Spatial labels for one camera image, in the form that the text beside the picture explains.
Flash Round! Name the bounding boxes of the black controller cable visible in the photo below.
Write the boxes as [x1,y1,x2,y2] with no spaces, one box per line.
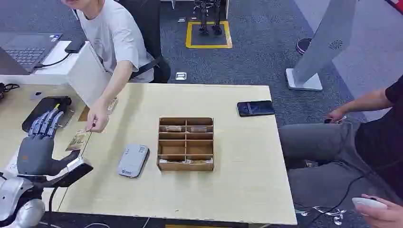
[310,171,377,225]

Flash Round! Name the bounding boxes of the dark round floor object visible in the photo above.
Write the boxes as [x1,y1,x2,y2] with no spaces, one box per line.
[295,37,313,56]

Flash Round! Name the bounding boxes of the grey slanted floor stand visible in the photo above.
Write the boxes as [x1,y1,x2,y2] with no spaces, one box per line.
[285,0,358,92]

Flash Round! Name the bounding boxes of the wooden card box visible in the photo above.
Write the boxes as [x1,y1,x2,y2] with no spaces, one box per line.
[156,116,216,172]

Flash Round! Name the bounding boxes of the black flat tray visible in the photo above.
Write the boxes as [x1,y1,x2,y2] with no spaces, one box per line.
[21,95,73,133]

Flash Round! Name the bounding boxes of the brown cardboard piece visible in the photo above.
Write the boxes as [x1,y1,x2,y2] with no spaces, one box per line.
[77,105,91,123]

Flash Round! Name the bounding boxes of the person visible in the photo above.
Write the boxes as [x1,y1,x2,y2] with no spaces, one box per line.
[278,74,403,228]
[61,0,172,133]

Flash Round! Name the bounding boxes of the yellow floor tape square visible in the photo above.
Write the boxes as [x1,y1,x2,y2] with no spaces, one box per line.
[185,20,233,49]

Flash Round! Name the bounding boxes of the grey card reader device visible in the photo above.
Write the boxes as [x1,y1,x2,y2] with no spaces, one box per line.
[116,143,151,179]

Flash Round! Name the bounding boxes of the black power adapter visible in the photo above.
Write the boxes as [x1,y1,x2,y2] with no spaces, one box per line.
[64,37,86,54]

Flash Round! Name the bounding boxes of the grey laptop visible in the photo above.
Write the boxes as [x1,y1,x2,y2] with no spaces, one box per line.
[0,32,63,76]

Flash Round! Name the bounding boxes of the black smartphone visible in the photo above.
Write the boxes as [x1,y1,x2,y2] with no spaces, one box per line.
[236,100,276,118]

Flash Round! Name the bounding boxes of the black laptop cable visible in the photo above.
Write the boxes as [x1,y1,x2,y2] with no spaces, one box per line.
[33,52,72,69]

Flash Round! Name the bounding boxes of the black office chair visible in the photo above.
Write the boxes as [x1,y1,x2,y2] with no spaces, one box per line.
[117,0,172,85]

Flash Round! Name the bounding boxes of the black cable bundle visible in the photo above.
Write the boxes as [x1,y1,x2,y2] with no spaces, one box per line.
[0,83,20,100]

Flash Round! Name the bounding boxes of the person's right hand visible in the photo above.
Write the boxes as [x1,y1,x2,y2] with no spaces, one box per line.
[325,108,347,124]

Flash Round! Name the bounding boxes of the printed card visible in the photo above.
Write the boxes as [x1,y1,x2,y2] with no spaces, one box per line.
[65,129,92,152]

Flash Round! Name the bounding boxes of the white handheld controller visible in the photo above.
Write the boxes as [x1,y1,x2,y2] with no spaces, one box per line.
[351,197,388,210]

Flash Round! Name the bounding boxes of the white side desk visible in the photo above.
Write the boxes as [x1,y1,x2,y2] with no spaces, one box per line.
[0,40,113,108]

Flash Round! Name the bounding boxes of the black robot legs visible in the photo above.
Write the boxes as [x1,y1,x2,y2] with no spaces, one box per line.
[192,0,223,36]

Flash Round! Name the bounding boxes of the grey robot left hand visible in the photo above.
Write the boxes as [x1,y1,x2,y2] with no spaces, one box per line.
[16,108,81,176]

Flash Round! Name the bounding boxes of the person's left hand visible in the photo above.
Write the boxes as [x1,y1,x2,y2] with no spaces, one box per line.
[86,98,110,133]
[361,194,403,228]

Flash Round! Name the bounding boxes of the thin metal rod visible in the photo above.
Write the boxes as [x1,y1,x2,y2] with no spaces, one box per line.
[81,123,96,158]

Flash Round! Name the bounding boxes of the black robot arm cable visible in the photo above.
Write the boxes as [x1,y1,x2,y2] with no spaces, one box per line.
[47,186,60,222]

